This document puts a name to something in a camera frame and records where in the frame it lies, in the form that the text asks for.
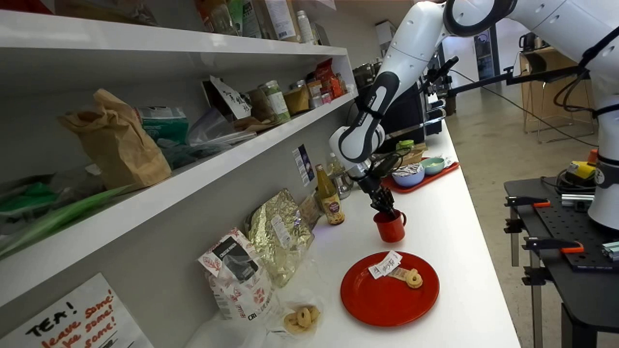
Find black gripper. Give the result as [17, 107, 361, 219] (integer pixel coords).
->
[350, 154, 402, 219]

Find red cup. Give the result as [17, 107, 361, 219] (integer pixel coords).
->
[371, 208, 410, 246]

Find red round plate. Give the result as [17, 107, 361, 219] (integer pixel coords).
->
[338, 250, 441, 330]

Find blue and white bowl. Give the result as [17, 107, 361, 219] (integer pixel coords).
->
[391, 163, 427, 190]

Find yellow glass bottle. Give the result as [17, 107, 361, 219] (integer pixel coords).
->
[313, 163, 348, 229]

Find red serving tray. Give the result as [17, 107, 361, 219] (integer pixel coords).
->
[385, 161, 460, 196]

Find pale green bowl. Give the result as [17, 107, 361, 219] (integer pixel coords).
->
[421, 156, 449, 177]

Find round beige cookie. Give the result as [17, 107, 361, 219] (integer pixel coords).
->
[389, 266, 425, 291]

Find black coffee machine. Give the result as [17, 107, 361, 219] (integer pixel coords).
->
[352, 63, 449, 156]

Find gold foil bag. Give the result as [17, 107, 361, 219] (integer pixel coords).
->
[247, 190, 317, 291]

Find red snack packets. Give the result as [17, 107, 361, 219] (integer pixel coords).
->
[313, 59, 350, 103]

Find jar with yellow contents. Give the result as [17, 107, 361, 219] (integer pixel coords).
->
[282, 80, 313, 119]

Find wrapped cookies in plastic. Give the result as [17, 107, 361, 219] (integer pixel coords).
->
[282, 304, 321, 337]

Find jar with white label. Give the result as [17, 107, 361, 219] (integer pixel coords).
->
[261, 80, 292, 127]

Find white bag with black label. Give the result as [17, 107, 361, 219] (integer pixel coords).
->
[197, 229, 276, 324]

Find clear plastic bag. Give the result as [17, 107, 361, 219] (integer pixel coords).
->
[184, 109, 261, 159]

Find white and black carton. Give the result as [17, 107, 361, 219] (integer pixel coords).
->
[201, 76, 253, 125]

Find white plastic bottle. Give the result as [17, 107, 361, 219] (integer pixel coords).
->
[294, 9, 319, 47]

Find wooden counter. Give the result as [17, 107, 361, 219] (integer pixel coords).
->
[518, 43, 597, 136]

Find black work table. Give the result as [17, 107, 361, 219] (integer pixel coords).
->
[503, 177, 619, 348]

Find white tall carton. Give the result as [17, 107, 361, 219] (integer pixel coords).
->
[261, 0, 300, 43]

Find dark kettle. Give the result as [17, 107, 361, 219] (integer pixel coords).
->
[516, 32, 545, 55]

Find teal green box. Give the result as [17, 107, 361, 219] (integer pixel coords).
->
[139, 105, 191, 148]

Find orange and green packet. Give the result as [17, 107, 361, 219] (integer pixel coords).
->
[193, 0, 247, 38]

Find brown paper bag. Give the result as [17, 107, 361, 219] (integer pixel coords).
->
[60, 88, 174, 192]

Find handwritten tea sign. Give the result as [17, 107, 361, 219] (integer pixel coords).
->
[0, 273, 155, 348]

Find green plastic packets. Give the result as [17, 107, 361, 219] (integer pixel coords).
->
[0, 173, 133, 262]

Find small black wall sign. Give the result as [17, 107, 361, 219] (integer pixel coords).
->
[294, 144, 317, 188]

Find short orange handled clamp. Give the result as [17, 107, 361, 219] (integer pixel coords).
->
[503, 196, 555, 214]

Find white wall shelf unit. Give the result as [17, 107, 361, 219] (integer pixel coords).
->
[0, 9, 360, 312]

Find long orange handled clamp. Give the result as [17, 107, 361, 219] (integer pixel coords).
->
[522, 237, 588, 260]

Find black camera boom pole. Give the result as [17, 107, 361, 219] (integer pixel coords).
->
[443, 63, 584, 101]

